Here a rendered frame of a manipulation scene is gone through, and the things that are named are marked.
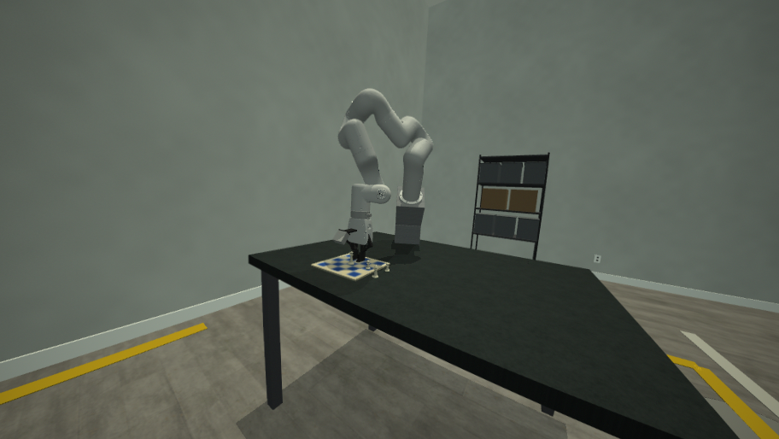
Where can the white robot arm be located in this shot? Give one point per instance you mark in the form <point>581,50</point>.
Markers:
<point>353,135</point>

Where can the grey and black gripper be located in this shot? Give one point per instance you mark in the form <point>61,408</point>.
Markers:
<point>362,236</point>

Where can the blue and cream chessboard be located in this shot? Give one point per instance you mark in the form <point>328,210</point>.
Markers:
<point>339,266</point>

